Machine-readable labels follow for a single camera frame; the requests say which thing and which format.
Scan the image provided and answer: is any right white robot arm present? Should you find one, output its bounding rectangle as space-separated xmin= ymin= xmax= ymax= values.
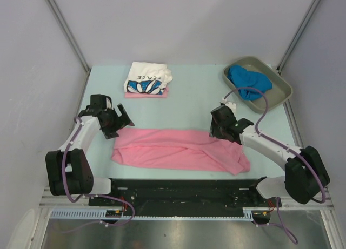
xmin=210 ymin=103 xmax=330 ymax=206

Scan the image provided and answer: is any white flower print t shirt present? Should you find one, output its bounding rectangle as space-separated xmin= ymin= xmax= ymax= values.
xmin=124 ymin=62 xmax=173 ymax=95

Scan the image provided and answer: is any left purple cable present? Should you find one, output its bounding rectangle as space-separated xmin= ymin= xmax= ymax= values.
xmin=62 ymin=118 xmax=136 ymax=233

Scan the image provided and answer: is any blue t shirt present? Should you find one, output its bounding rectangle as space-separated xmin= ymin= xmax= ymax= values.
xmin=227 ymin=65 xmax=273 ymax=101

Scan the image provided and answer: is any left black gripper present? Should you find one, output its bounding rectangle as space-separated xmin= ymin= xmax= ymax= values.
xmin=101 ymin=104 xmax=133 ymax=139

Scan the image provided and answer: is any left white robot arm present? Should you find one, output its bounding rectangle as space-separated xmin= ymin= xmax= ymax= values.
xmin=45 ymin=94 xmax=134 ymax=206

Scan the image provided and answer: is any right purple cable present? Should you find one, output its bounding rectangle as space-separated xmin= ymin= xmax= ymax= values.
xmin=223 ymin=87 xmax=327 ymax=245

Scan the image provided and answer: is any left aluminium frame post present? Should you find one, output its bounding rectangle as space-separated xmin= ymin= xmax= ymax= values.
xmin=45 ymin=0 xmax=91 ymax=75

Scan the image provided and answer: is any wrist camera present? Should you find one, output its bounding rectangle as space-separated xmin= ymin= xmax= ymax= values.
xmin=221 ymin=98 xmax=237 ymax=114
xmin=106 ymin=97 xmax=112 ymax=109

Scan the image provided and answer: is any grey plastic tray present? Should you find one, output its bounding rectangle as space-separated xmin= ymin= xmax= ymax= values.
xmin=223 ymin=56 xmax=293 ymax=113

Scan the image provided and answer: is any aluminium frame post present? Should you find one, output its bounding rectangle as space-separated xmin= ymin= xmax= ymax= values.
xmin=45 ymin=0 xmax=91 ymax=75
xmin=276 ymin=0 xmax=323 ymax=75

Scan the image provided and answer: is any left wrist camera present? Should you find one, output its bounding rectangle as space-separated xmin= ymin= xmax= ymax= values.
xmin=106 ymin=97 xmax=112 ymax=109

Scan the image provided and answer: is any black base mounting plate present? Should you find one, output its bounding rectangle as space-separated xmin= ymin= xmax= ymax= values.
xmin=89 ymin=178 xmax=282 ymax=217

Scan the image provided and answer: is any grey slotted cable duct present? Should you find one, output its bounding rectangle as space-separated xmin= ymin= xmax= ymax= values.
xmin=50 ymin=208 xmax=271 ymax=221

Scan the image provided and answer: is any right aluminium frame post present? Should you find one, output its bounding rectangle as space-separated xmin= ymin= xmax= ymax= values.
xmin=276 ymin=0 xmax=323 ymax=75

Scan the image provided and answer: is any purple cable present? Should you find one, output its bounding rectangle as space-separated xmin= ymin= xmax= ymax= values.
xmin=62 ymin=118 xmax=136 ymax=233
xmin=223 ymin=87 xmax=327 ymax=245

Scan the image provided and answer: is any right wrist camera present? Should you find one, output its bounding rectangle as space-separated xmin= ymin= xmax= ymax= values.
xmin=221 ymin=98 xmax=237 ymax=114

